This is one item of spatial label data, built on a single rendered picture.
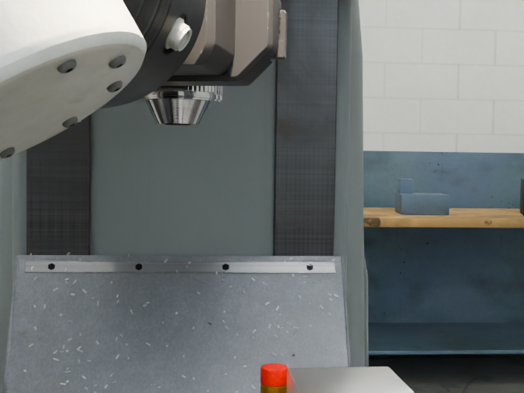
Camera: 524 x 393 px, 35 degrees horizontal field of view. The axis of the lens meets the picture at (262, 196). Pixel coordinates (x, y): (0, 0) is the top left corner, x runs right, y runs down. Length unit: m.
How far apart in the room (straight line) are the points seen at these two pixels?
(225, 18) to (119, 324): 0.48
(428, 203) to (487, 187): 0.83
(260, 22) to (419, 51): 4.48
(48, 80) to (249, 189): 0.63
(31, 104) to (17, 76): 0.02
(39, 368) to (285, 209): 0.28
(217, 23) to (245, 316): 0.48
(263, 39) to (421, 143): 4.46
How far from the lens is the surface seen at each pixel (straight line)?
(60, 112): 0.22
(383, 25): 4.82
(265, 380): 0.49
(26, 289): 0.81
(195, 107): 0.43
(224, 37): 0.36
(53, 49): 0.18
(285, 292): 0.80
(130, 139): 0.81
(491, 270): 4.99
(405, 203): 4.15
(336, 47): 0.82
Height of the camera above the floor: 1.18
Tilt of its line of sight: 3 degrees down
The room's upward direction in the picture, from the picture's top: 1 degrees clockwise
